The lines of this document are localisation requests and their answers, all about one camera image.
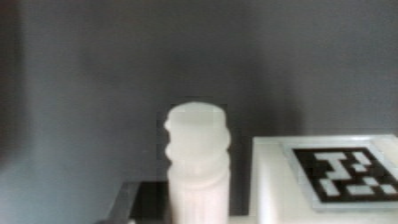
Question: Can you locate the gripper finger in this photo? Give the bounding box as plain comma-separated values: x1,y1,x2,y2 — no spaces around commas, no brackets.
94,181,168,224

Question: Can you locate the white chair seat plate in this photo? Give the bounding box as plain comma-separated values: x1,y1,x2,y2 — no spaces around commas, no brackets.
165,102,230,224

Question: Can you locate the white chair leg with tag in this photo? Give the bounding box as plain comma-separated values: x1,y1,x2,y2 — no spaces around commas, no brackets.
250,135,398,224

